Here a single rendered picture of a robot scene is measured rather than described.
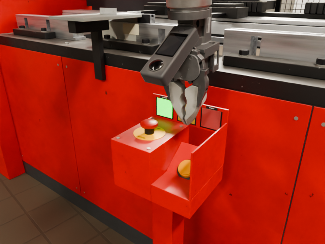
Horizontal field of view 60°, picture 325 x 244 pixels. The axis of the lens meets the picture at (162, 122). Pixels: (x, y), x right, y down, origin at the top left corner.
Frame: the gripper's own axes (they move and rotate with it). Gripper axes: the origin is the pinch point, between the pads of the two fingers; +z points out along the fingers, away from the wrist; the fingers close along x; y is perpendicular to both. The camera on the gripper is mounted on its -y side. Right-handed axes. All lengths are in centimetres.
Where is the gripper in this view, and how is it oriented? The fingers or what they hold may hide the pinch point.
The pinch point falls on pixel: (184, 120)
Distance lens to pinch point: 55.0
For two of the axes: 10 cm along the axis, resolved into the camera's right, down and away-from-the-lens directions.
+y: 5.6, -4.2, 7.1
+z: 0.6, 8.8, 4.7
